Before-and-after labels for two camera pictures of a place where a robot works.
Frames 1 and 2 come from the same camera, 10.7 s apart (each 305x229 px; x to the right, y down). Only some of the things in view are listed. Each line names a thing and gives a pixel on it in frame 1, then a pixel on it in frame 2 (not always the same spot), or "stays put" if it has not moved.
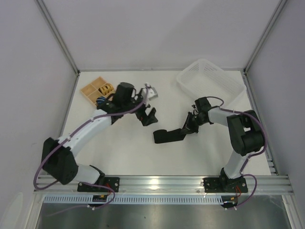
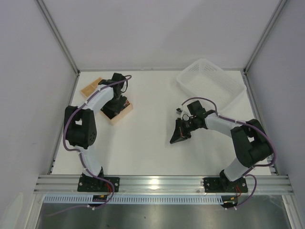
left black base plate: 113,182 stays put
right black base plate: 224,184 stays put
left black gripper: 143,114 → 110,110
